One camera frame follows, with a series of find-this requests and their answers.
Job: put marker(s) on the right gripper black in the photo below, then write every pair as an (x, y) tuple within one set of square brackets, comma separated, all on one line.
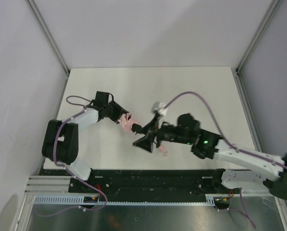
[(154, 135)]

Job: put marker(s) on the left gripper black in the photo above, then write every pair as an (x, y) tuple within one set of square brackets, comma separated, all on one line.
[(118, 112)]

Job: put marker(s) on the pink folding umbrella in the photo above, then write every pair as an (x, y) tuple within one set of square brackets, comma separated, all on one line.
[(129, 124)]

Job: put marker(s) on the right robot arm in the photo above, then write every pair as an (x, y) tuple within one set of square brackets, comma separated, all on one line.
[(205, 144)]

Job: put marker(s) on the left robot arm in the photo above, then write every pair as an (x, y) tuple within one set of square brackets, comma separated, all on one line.
[(61, 141)]

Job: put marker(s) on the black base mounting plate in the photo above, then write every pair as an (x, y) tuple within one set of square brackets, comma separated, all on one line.
[(160, 185)]

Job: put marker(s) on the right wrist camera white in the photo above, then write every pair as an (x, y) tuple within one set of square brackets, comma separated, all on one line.
[(160, 109)]

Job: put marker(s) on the grey cable duct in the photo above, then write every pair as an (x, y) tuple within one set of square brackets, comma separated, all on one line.
[(92, 200)]

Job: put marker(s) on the left aluminium frame post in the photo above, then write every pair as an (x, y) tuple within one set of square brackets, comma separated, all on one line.
[(47, 35)]

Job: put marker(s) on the aluminium frame post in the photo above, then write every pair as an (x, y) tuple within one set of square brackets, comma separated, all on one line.
[(47, 35), (263, 25)]

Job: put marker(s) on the right aluminium frame post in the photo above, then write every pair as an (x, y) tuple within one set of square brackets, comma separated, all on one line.
[(263, 25)]

